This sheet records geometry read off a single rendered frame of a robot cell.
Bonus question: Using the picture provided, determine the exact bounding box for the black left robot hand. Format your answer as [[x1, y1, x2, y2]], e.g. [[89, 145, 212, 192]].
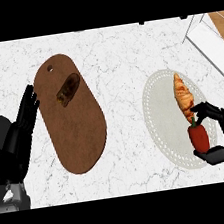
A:
[[0, 82, 53, 187]]

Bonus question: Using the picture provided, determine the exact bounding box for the red bell pepper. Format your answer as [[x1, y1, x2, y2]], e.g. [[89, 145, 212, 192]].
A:
[[185, 114, 213, 156]]

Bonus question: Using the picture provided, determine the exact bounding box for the pale oval placemat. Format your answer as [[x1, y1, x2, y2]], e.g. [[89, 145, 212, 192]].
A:
[[137, 63, 224, 176]]

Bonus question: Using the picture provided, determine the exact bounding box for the white tiered shelf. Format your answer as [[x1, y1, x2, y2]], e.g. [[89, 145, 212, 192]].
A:
[[177, 10, 224, 98]]

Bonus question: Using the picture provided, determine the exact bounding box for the brown wooden cutting board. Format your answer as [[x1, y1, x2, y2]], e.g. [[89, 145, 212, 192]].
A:
[[29, 48, 114, 180]]

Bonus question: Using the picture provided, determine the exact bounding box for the golden brown croissant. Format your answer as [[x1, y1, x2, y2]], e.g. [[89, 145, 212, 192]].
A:
[[170, 70, 199, 127]]

